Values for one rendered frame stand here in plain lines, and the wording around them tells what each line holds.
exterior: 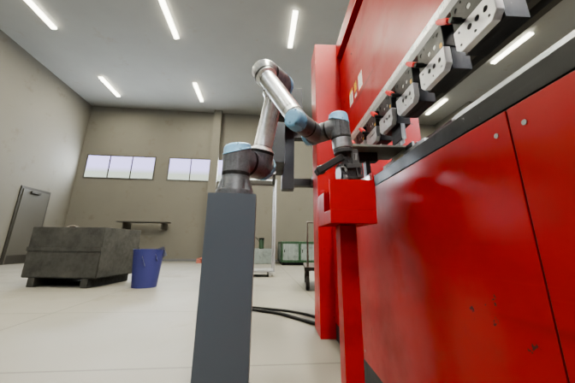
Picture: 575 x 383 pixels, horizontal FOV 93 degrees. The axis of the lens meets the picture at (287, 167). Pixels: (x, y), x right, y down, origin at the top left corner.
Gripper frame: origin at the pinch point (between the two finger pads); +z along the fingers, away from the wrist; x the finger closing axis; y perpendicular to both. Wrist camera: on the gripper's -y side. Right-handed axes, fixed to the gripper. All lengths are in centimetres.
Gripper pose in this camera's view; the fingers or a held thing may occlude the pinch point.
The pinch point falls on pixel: (344, 203)
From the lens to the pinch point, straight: 100.0
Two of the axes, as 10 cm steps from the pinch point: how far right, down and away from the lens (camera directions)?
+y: 9.9, -0.5, 1.1
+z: 0.7, 9.6, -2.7
